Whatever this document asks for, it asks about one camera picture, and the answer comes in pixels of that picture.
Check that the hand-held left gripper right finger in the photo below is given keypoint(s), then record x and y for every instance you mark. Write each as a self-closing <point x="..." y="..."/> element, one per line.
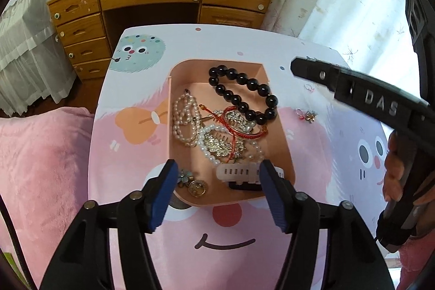
<point x="275" y="198"/>

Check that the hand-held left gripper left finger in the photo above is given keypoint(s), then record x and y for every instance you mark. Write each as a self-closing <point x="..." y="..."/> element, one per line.
<point x="163" y="198"/>

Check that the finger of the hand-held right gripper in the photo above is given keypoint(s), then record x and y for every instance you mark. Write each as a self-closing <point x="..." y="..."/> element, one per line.
<point x="360" y="93"/>
<point x="423" y="38"/>

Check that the flower earring with gold pendant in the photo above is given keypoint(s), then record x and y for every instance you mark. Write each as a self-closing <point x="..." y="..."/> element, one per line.
<point x="197" y="188"/>

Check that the rhinestone hair clip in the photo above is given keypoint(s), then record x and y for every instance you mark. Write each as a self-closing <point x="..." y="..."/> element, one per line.
<point x="221" y="144"/>

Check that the pink plastic box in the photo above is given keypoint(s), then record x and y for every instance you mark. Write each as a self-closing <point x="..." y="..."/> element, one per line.
<point x="183" y="79"/>

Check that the person's right hand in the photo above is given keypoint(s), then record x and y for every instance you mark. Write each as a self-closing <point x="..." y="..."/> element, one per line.
<point x="394" y="171"/>

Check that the flower earring with red beads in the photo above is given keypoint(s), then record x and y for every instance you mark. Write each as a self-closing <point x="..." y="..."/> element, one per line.
<point x="310" y="116"/>

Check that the pink fleece clothing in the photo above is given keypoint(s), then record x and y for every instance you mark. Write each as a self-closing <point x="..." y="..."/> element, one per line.
<point x="419" y="262"/>

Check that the pink fleece blanket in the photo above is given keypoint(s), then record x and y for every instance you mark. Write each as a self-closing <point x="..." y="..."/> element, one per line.
<point x="40" y="174"/>

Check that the white lace cloth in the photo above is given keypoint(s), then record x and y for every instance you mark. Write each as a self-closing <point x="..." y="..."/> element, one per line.
<point x="30" y="38"/>

